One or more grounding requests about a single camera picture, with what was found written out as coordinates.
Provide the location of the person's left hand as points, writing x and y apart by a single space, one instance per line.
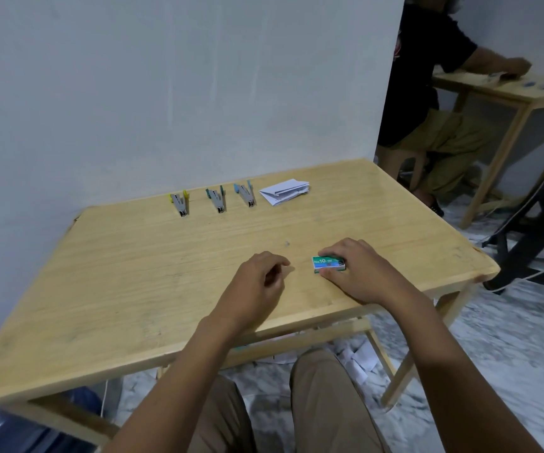
248 290

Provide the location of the person's right hand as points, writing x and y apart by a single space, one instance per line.
371 275

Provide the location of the person's left thumb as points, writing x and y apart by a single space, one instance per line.
275 279

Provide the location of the person's right thumb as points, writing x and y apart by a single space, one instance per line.
332 275

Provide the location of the small green staple box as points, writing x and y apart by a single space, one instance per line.
327 263

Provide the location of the person's left forearm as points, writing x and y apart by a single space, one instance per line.
168 391

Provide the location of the person's right forearm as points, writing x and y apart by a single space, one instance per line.
456 367

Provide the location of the stack of white paper slips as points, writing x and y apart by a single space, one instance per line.
284 191

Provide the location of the person's khaki trouser legs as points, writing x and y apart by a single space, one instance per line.
333 405

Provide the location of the beige plastic stool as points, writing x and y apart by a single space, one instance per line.
397 158

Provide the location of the black metal stand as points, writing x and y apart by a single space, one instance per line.
536 231

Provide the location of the light wooden side table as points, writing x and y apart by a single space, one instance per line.
513 91

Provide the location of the blue water jug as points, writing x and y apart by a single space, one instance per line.
21 429

